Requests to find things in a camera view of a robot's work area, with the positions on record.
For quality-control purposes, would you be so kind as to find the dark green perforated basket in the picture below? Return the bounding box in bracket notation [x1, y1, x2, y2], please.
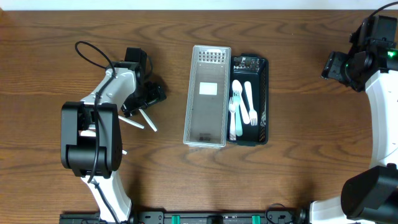
[227, 54, 269, 146]

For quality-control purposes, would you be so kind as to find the white perforated plastic basket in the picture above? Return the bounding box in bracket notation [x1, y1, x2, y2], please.
[183, 45, 231, 149]

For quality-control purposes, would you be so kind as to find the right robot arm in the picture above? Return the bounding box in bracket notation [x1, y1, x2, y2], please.
[308, 15, 397, 223]

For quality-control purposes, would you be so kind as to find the mint green plastic fork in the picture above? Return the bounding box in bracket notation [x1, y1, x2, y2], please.
[233, 91, 243, 137]

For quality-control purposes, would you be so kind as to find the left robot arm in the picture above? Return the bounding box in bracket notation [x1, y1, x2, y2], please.
[60, 59, 163, 223]

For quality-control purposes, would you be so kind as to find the white plastic fork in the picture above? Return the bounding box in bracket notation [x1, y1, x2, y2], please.
[244, 81, 257, 126]
[228, 97, 236, 141]

